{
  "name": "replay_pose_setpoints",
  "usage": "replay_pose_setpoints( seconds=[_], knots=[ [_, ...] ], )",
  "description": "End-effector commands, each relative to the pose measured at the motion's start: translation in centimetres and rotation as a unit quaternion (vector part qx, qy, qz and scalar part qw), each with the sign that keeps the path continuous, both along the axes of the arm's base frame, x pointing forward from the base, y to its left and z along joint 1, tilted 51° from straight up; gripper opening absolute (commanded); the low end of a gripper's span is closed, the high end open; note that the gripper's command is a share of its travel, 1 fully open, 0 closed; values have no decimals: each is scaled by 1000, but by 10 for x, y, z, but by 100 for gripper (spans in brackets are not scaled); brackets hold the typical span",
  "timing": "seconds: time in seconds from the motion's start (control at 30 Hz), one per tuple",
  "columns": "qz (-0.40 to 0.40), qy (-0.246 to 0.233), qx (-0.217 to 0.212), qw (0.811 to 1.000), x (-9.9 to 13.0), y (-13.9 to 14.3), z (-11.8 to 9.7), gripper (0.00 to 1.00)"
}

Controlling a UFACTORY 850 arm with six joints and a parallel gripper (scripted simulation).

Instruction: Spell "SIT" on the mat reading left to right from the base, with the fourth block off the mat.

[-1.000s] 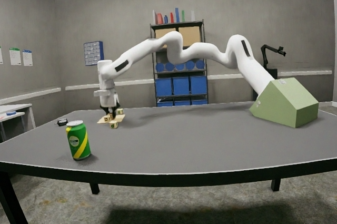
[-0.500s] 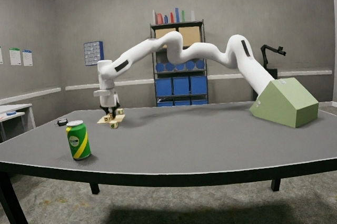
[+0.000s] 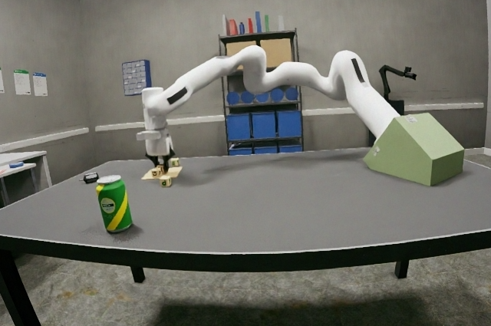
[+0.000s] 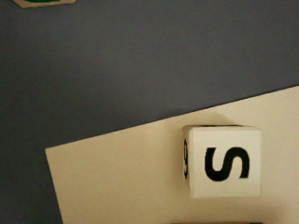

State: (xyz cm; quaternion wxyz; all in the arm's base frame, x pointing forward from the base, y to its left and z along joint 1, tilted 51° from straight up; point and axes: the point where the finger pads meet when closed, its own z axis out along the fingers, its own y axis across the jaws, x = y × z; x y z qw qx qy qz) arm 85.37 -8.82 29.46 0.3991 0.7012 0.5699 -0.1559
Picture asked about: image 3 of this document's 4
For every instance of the green drink can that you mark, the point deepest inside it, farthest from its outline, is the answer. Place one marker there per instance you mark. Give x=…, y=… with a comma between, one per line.
x=112, y=197

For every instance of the beige square mat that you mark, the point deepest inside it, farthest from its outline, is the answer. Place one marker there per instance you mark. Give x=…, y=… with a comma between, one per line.
x=173, y=173

